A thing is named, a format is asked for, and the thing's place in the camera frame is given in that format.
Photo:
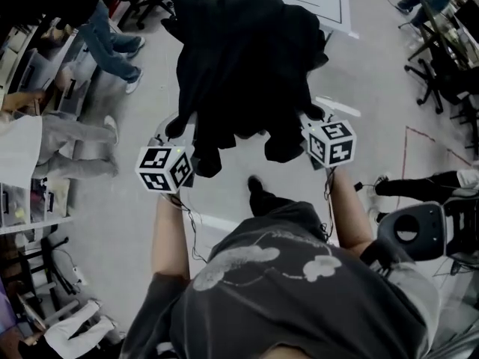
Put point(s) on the white power strip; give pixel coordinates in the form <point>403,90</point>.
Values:
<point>80,275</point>

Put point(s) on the person's left black shoe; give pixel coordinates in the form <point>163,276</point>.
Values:
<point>255,183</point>

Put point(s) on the person's black trousers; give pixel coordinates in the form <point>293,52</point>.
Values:
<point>277,206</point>

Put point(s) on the white shelving unit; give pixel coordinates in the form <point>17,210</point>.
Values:
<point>22,69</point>

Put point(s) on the dark cluttered desk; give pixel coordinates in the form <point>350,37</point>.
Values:
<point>445,24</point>

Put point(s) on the black metal frame stool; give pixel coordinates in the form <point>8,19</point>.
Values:
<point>48,256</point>

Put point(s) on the red floor tape line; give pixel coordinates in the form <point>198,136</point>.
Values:
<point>404,155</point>

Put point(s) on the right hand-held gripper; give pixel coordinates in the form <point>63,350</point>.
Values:
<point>331,144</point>

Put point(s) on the person's grey printed t-shirt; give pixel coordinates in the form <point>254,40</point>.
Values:
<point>299,305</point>

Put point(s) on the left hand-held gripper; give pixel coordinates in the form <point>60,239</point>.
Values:
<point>164,168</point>

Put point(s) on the black swivel chair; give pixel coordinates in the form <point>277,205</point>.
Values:
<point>438,84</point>

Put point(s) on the black jacket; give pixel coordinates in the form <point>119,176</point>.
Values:
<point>247,69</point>

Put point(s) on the person's right forearm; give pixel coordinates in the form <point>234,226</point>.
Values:
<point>348,211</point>

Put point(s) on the row of clear storage bins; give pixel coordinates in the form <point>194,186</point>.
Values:
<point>37,69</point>

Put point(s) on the person's left forearm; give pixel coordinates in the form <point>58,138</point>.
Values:
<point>170,238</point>

